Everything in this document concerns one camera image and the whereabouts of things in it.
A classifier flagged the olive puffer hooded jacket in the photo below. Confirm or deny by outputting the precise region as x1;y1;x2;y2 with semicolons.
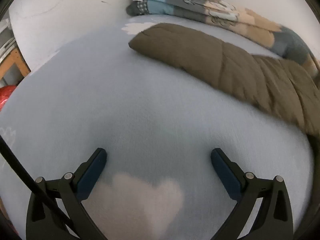
129;23;319;137

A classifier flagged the red plastic bag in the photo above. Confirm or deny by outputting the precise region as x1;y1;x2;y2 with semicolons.
0;85;17;111

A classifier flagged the light blue cloud bedsheet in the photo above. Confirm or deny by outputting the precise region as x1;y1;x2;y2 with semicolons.
1;16;313;239

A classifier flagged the patchwork cartoon quilt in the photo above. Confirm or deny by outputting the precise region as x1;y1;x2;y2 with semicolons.
126;0;319;77

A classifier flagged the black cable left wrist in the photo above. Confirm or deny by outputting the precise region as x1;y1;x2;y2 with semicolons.
0;135;81;240

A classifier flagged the wooden shelf frame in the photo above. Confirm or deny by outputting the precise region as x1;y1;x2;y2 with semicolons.
0;47;31;79

